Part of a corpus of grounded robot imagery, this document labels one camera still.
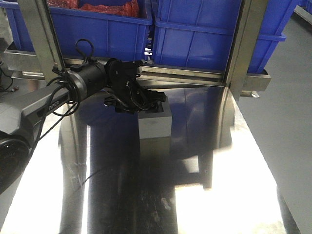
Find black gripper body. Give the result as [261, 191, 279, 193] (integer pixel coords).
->
[104, 58, 146, 107]

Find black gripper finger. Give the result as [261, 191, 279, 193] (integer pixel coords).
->
[143, 89, 166, 105]
[104, 97, 136, 114]

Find gray square base block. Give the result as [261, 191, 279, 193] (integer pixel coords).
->
[138, 100, 172, 139]

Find black gray robot arm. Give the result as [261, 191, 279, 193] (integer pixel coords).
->
[0, 57, 166, 192]

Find blue bin with red contents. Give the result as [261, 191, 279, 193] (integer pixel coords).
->
[0, 0, 154, 62]

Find blue plastic bin right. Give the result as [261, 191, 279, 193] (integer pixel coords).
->
[152, 0, 297, 74]

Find red mesh bag contents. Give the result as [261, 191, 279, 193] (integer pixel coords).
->
[47, 0, 140, 18]

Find stainless steel shelf tray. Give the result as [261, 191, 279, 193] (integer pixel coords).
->
[0, 42, 271, 91]

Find stainless steel upright left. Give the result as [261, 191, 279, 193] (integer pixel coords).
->
[18, 0, 65, 82]

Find stainless steel upright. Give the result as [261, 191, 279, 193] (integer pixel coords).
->
[18, 0, 65, 82]
[223, 0, 268, 101]

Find stainless steel upright right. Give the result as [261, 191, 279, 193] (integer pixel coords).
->
[223, 0, 268, 101]

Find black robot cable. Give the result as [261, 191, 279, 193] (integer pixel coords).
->
[29, 39, 98, 156]

